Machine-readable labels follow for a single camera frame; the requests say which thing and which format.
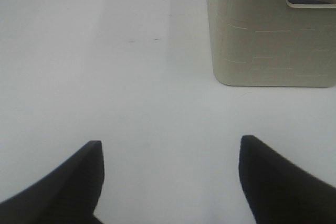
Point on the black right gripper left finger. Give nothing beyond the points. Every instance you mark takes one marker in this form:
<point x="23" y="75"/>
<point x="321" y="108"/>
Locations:
<point x="68" y="194"/>

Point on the beige plastic storage bin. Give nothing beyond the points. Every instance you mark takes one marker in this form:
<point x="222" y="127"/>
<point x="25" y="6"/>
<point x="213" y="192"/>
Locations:
<point x="273" y="43"/>

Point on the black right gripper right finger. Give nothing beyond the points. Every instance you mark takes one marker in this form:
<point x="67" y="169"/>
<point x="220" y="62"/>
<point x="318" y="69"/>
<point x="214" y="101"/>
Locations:
<point x="278" y="191"/>

